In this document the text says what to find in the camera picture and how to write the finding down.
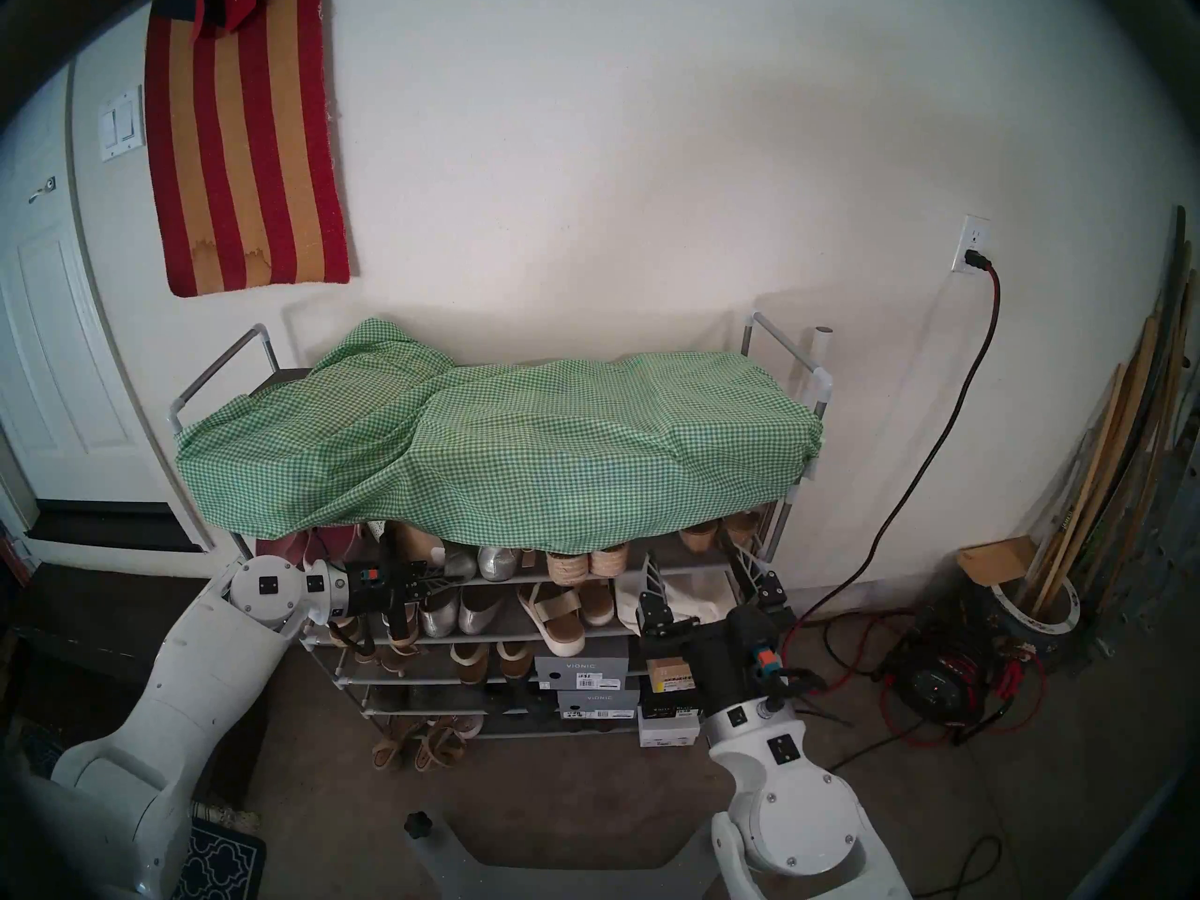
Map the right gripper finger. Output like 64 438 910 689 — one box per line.
636 551 678 632
725 531 798 618

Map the grey metal shoe rack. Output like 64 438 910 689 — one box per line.
167 311 837 742

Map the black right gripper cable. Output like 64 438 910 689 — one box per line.
764 666 856 728

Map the tan fringed sandal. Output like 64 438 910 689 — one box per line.
414 720 470 773
371 716 425 773

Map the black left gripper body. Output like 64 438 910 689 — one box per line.
342 559 425 642

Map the white cloth bag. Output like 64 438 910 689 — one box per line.
616 570 739 639

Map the tall dark wooden board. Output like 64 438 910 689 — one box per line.
1139 204 1190 458

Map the white wall outlet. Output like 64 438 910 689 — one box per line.
950 214 991 276

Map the white rimmed bucket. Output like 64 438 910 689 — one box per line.
958 570 1085 676

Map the black red cord reel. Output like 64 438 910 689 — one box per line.
886 609 997 742

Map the grey Vionic shoebox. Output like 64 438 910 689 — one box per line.
557 689 642 722
532 635 632 692

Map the tan wooden board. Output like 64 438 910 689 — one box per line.
1069 312 1163 580

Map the white labelled shoebox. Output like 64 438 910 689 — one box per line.
637 707 703 750

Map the red tan striped flag hanging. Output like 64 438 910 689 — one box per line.
143 0 352 299

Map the white double light switch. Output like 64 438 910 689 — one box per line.
97 86 147 164

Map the green gingham cloth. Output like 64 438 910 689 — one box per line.
174 318 825 555

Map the light wooden trim strip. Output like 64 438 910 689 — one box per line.
1017 362 1126 613

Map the black door threshold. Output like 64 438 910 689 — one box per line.
28 500 209 555

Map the brown cardboard piece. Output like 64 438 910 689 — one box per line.
956 535 1038 590

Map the white panel door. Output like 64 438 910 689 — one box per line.
0 64 212 554

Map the thin black floor cable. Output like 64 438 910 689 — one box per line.
825 720 1006 900

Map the grey robot base frame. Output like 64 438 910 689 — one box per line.
405 812 743 900

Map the dark brown wooden cabinet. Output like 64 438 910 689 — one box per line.
14 561 235 721

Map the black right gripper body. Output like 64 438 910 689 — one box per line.
637 606 800 721

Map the red and black power cord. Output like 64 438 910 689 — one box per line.
778 249 1051 751

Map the brown box yellow label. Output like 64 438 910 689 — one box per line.
644 654 697 696

